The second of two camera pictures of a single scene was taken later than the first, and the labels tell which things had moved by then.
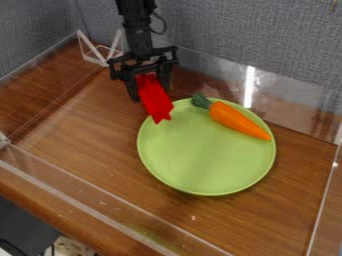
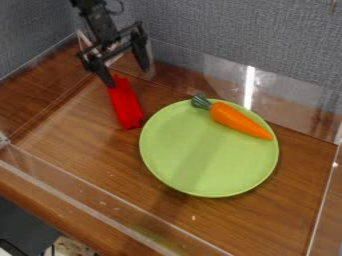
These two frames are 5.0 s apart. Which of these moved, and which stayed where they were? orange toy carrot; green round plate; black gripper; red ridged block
Moved: red ridged block; black gripper
Stayed: orange toy carrot; green round plate
